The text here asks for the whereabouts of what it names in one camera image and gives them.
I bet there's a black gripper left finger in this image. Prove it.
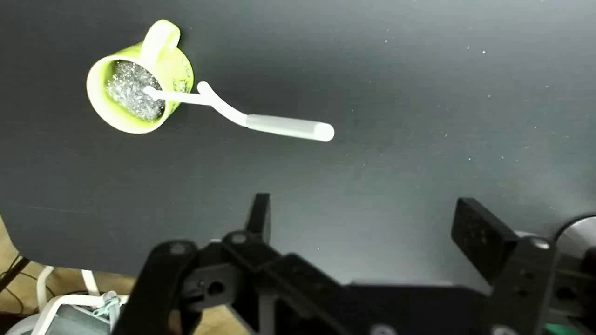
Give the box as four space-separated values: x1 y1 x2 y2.
224 193 272 271

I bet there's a lime green mug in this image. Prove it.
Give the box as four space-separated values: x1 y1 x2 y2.
86 18 194 133

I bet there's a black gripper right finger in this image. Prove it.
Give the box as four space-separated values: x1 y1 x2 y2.
451 197 520 282

